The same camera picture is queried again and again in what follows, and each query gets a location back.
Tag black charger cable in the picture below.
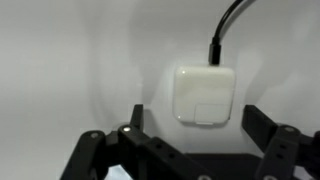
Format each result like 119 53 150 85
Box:
208 0 258 66

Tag white whiteboard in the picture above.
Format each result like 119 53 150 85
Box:
0 0 320 180

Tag white charger adapter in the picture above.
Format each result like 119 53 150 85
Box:
172 64 237 127

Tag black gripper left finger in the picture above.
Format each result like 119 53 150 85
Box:
59 103 214 180

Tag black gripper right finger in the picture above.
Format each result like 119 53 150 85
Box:
242 105 320 180

